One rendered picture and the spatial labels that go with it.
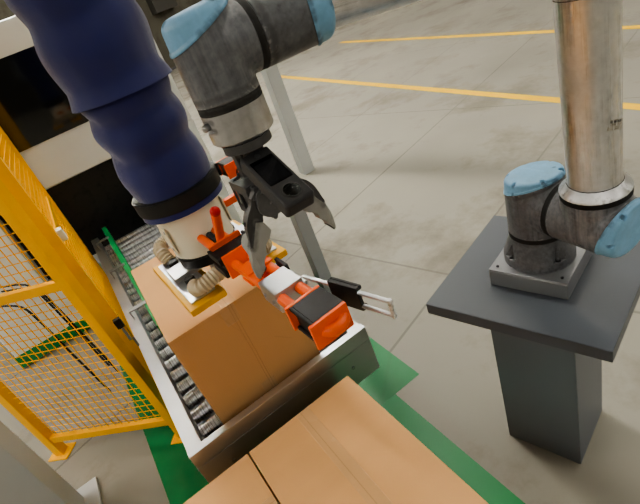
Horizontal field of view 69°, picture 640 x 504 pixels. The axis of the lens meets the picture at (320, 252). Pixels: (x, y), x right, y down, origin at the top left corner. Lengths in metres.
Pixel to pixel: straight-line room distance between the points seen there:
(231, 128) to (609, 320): 1.06
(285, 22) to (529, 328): 1.00
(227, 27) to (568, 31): 0.66
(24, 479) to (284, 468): 1.22
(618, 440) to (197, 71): 1.84
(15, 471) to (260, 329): 1.23
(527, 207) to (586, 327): 0.33
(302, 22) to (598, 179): 0.76
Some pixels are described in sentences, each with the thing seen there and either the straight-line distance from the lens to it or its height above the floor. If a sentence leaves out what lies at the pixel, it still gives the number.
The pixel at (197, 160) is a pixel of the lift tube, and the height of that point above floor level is 1.41.
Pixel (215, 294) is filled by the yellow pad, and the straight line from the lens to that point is 1.19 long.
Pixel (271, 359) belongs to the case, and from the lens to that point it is 1.61.
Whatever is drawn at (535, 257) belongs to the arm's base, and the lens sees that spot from 1.41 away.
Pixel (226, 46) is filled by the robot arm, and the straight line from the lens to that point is 0.62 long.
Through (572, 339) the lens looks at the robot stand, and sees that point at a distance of 1.33.
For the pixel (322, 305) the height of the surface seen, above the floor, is 1.25.
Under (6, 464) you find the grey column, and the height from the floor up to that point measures 0.51.
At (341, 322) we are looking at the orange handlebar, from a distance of 0.74.
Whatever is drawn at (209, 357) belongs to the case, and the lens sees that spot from 1.51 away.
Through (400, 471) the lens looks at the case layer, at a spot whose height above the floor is 0.54.
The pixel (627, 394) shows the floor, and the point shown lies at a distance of 2.19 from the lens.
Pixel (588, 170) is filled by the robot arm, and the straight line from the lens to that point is 1.17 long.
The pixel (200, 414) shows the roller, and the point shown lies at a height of 0.54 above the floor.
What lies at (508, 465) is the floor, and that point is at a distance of 1.99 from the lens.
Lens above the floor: 1.71
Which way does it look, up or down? 31 degrees down
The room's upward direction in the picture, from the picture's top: 22 degrees counter-clockwise
